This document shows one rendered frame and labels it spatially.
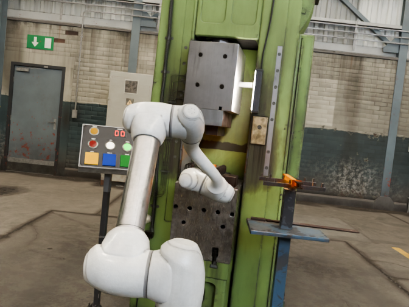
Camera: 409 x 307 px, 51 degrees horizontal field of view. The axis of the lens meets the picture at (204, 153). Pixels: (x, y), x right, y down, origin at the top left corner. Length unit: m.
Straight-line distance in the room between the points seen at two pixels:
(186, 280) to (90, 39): 7.82
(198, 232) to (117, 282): 1.25
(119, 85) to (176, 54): 5.26
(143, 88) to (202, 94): 5.38
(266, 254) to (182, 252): 1.46
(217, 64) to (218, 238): 1.03
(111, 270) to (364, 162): 7.93
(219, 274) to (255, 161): 0.72
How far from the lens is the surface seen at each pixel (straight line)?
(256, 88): 2.69
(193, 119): 1.67
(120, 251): 1.45
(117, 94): 8.05
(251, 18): 2.81
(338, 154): 8.89
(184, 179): 2.16
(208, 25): 2.83
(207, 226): 2.60
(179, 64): 2.82
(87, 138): 2.63
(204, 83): 2.63
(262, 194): 2.73
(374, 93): 9.12
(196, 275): 1.42
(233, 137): 3.06
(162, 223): 2.87
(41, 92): 9.15
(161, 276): 1.41
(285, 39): 2.77
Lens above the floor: 1.25
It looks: 3 degrees down
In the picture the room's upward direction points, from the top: 6 degrees clockwise
